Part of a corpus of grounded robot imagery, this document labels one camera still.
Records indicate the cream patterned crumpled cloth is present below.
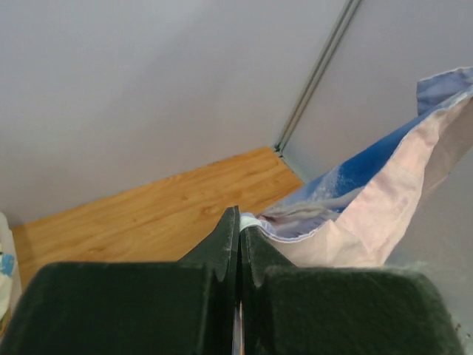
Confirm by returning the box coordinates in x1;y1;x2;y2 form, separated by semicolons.
0;213;22;337

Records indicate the blue pink snowflake pillowcase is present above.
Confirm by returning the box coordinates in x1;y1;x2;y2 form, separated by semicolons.
231;66;473;355

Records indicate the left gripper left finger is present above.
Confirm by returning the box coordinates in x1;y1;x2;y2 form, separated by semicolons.
1;207;240;354

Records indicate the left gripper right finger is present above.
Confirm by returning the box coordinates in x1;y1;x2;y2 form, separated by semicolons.
240;227;464;354

